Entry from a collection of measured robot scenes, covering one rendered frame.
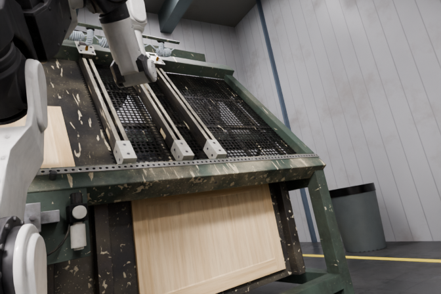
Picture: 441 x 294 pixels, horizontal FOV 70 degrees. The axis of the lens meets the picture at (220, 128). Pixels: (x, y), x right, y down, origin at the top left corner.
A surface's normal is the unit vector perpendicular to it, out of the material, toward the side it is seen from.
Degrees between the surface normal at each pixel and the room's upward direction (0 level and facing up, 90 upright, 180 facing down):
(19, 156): 112
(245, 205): 90
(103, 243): 90
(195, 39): 90
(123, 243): 90
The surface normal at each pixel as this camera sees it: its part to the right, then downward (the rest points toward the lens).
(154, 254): 0.56, -0.30
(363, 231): -0.25, -0.12
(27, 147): 0.98, 0.21
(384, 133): -0.86, 0.02
